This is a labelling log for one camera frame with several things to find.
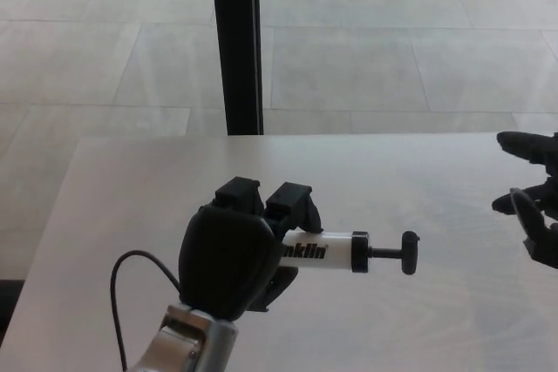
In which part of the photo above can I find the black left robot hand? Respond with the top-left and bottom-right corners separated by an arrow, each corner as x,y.
177,176 -> 324,321

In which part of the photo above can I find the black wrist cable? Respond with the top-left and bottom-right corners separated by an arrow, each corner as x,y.
110,250 -> 184,369

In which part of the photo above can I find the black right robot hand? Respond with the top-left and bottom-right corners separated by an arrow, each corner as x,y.
491,130 -> 558,271

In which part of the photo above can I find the black vertical post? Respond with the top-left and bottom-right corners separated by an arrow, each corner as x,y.
209,0 -> 265,136

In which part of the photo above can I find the black floor mat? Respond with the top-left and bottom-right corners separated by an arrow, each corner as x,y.
0,279 -> 25,335

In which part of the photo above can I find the white Franklin air pump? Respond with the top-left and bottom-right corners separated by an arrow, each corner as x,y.
278,230 -> 422,275

